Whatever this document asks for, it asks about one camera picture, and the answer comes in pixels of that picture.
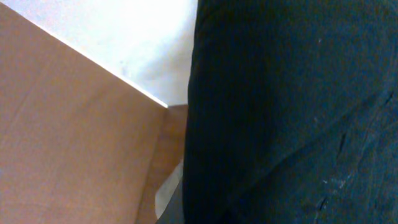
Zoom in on black shorts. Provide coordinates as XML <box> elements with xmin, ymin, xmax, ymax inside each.
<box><xmin>159</xmin><ymin>0</ymin><xmax>397</xmax><ymax>224</ymax></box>

